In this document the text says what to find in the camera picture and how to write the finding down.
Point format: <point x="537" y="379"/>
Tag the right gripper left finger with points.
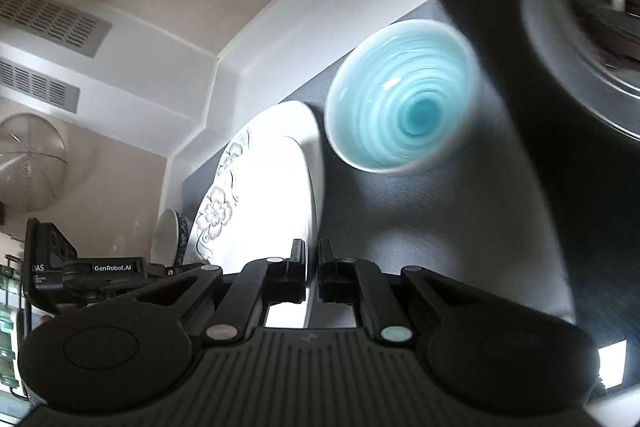
<point x="243" y="299"/>

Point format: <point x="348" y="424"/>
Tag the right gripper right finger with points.
<point x="362" y="285"/>

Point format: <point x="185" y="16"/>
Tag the large white floral plate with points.
<point x="268" y="190"/>

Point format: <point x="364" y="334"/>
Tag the white bowl blue pattern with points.
<point x="170" y="238"/>

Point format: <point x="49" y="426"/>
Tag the teal swirl ceramic bowl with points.
<point x="404" y="99"/>

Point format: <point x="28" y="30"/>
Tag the black rack with packets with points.
<point x="12" y="325"/>

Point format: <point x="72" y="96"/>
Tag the grey counter mat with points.
<point x="479" y="217"/>

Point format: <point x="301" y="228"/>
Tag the right grey vent grille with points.
<point x="41" y="87"/>

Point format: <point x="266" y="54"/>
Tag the grey vent grille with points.
<point x="41" y="87"/>
<point x="57" y="22"/>

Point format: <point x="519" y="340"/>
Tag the left grey vent grille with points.
<point x="57" y="22"/>

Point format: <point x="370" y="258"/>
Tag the black gas stove top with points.
<point x="588" y="171"/>

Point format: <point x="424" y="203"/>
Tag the silver gas burner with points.
<point x="591" y="50"/>

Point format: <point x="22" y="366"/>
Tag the wire mesh strainer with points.
<point x="33" y="162"/>

